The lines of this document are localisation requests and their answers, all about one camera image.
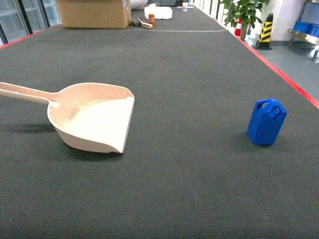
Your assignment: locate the beige plastic dustpan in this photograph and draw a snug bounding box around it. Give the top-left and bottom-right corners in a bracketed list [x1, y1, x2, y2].
[0, 83, 135, 153]

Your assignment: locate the blue plastic part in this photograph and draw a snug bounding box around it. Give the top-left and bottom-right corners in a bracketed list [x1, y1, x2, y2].
[247, 99, 287, 145]

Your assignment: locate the steel flow rack shelf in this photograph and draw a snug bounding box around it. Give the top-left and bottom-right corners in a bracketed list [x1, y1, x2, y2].
[288, 0, 319, 60]

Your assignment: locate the small orange bottle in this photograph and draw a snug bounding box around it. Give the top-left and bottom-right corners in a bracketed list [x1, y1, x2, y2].
[149, 14, 155, 27]

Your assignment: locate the white foam block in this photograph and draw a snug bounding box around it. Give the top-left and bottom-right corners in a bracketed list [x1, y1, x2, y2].
[144, 6, 172, 19]

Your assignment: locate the red white traffic cone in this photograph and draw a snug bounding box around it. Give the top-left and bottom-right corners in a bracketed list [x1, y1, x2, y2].
[234, 18, 242, 38]

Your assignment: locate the clear plastic cup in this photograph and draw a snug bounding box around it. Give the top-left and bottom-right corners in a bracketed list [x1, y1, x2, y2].
[182, 2, 188, 12]

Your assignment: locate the yellow black traffic cone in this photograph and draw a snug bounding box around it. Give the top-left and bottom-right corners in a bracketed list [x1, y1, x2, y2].
[253, 13, 274, 50]

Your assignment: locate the large cardboard box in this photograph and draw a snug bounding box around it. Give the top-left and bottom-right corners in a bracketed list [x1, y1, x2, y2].
[56, 0, 132, 29]

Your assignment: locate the green potted plant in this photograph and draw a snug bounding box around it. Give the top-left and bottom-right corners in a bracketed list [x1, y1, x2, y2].
[218, 0, 270, 40]

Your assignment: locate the wooden handled brush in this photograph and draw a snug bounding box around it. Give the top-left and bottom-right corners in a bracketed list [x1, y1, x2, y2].
[131, 18, 153, 29]

